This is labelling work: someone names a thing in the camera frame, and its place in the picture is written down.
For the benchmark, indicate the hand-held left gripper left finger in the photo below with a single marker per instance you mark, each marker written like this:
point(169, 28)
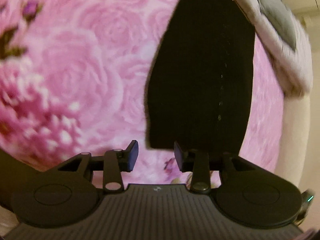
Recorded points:
point(132, 155)

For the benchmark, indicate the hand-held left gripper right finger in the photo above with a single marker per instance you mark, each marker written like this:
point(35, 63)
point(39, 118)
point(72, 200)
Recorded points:
point(178, 155)

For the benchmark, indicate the large black garment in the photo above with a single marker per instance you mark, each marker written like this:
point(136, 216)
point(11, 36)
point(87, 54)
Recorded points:
point(200, 80)

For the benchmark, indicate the pink floral blanket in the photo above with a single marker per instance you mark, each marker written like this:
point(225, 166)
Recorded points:
point(75, 67)

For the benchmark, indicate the white quilt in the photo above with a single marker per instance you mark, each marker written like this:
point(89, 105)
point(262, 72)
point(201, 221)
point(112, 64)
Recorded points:
point(297, 75)

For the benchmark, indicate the grey pillow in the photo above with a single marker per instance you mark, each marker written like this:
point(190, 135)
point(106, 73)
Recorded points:
point(277, 17)

